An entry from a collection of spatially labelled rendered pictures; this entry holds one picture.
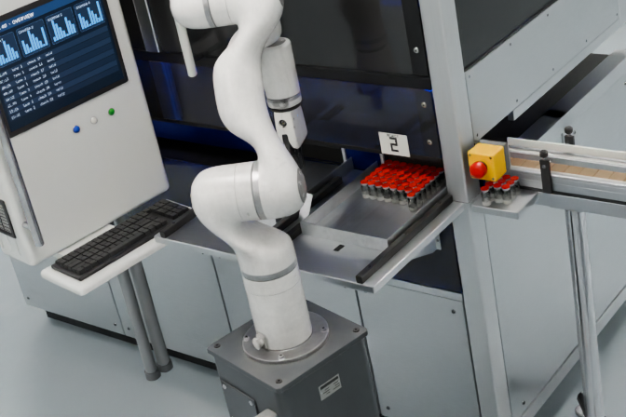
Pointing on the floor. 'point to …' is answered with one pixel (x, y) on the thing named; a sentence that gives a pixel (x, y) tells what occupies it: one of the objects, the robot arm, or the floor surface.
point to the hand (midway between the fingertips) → (296, 161)
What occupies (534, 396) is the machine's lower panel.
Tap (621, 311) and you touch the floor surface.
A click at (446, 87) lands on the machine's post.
